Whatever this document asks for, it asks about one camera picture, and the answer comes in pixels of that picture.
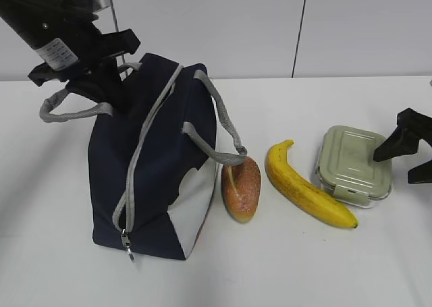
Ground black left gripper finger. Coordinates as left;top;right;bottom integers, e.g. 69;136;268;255
66;61;128;113

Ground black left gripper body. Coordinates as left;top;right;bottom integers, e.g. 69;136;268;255
28;28;140;86

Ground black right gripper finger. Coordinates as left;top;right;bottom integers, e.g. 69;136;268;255
373;108;431;162
408;161;432;184

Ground green lidded lunch box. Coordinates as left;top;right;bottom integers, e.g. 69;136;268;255
312;125;392;208

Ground navy blue lunch bag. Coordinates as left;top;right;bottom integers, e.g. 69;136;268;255
39;53;247;260

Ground yellow banana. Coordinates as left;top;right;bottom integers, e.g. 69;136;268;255
265;140;358;229

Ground brown bread roll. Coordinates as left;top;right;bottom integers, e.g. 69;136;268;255
221;157;261;223

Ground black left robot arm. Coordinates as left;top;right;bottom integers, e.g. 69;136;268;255
1;0;140;113

